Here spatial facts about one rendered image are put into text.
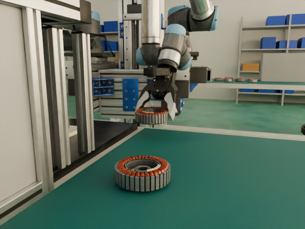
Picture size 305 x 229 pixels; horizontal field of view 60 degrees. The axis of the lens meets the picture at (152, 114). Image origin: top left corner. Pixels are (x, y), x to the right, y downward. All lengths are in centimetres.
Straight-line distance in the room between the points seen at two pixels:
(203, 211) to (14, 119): 34
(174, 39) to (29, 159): 64
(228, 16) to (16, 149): 704
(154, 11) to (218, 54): 622
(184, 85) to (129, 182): 87
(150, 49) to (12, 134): 72
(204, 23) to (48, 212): 112
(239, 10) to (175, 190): 695
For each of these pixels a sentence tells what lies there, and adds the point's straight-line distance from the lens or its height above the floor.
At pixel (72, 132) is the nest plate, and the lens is 83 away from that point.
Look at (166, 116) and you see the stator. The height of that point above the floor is 82.
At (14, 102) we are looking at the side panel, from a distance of 47.
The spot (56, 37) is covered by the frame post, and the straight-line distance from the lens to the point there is 56.
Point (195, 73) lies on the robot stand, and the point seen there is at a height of 92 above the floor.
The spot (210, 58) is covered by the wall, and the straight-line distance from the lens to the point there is 729.
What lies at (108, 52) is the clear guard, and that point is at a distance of 89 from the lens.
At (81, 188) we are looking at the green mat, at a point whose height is 75.
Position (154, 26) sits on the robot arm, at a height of 112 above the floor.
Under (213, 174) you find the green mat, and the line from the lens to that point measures 60.
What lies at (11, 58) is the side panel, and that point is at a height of 99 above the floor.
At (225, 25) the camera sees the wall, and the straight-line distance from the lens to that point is 731.
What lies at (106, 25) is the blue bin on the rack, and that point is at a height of 195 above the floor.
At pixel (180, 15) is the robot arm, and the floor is 122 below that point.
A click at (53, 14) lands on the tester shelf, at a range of 54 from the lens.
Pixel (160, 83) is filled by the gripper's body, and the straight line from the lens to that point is 88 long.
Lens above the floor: 99
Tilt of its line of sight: 11 degrees down
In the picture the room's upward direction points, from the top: straight up
